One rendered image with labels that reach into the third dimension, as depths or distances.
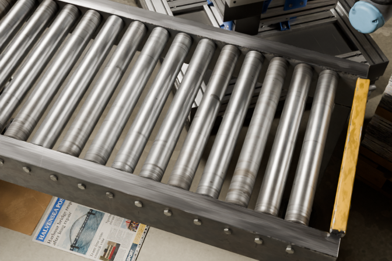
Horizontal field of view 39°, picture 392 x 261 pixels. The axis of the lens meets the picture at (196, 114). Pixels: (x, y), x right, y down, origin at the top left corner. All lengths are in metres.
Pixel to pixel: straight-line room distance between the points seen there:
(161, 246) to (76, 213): 0.34
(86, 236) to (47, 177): 0.79
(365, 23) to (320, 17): 1.19
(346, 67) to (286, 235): 0.50
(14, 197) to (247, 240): 1.18
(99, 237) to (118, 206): 0.78
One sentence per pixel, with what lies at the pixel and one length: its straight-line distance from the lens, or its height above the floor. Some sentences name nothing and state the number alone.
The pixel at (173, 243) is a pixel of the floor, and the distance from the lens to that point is 1.98.
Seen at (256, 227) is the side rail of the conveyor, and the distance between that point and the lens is 1.13.
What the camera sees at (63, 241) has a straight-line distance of 2.02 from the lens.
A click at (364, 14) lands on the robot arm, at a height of 1.02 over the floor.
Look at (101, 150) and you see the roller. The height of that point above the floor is 0.80.
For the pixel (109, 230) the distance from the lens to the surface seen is 2.01.
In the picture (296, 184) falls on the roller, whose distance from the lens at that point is 1.21.
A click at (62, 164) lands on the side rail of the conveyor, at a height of 0.80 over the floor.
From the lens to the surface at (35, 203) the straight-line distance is 2.11.
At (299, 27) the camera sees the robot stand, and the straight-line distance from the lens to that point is 2.38.
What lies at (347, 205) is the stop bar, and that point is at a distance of 1.17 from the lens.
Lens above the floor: 1.80
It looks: 52 degrees down
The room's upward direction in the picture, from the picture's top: 4 degrees clockwise
